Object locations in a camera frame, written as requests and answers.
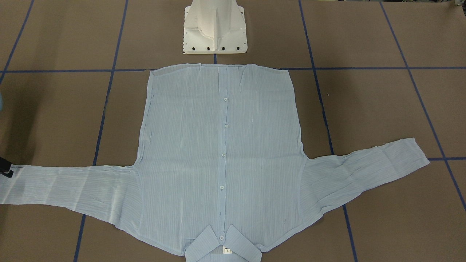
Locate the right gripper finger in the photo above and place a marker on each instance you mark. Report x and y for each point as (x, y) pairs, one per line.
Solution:
(5, 168)

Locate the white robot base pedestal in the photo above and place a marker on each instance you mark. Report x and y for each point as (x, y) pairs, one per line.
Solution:
(214, 27)

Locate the light blue button-up shirt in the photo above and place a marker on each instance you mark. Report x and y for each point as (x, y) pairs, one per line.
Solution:
(221, 174)

